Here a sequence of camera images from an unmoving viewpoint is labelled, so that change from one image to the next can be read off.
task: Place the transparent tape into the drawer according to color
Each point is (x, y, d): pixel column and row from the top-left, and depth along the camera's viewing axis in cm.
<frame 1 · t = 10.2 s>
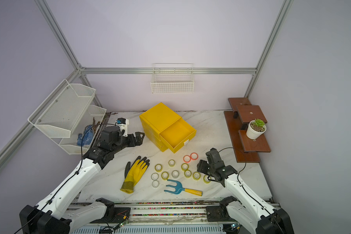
left hand: (136, 136, 78), fingers open
right hand: (202, 168, 85), fingers open
yellow drawer cabinet: (166, 127, 84), point 23 cm above the table
yellow top drawer: (177, 134, 88), point 18 cm above the table
yellow black work glove: (133, 173, 88), point 2 cm above the table
blue garden fork: (179, 188, 84), on the table
red tape roll: (194, 156, 97), on the table
red tape roll 2: (186, 159, 96), on the table
yellow tape roll: (171, 163, 94), on the table
yellow tape roll 2: (158, 167, 92), on the table
yellow tape roll 3: (185, 166, 93), on the table
yellow tape roll 4: (165, 175, 88), on the table
yellow tape roll 5: (196, 176, 88), on the table
yellow tape roll 6: (205, 180, 86), point 2 cm above the table
clear tape roll: (175, 173, 90), on the table
clear tape roll 2: (154, 176, 89), on the table
clear tape roll 3: (155, 184, 86), on the table
blue item in rack: (86, 138, 89), point 15 cm above the table
brown wooden step shelf: (246, 150, 83), point 16 cm above the table
white potted succulent: (256, 128, 82), point 25 cm above the table

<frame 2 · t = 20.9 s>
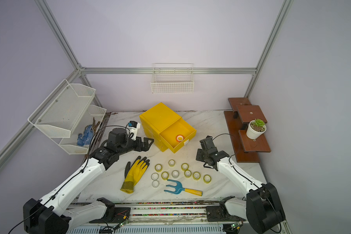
left hand: (146, 141, 78), fingers open
right hand: (202, 156, 87), fingers open
red tape roll: (179, 138, 88), point 16 cm above the table
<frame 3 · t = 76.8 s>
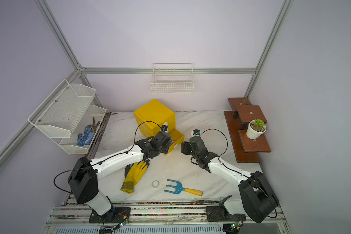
left hand: (163, 143, 86), fingers open
right hand: (186, 146, 88), fingers open
yellow drawer cabinet: (150, 117, 90), point 23 cm above the table
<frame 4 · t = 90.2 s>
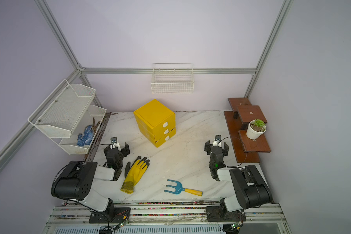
left hand: (117, 145, 94), fingers open
right hand: (217, 143, 93), fingers open
yellow bottom drawer: (165, 138, 100), point 6 cm above the table
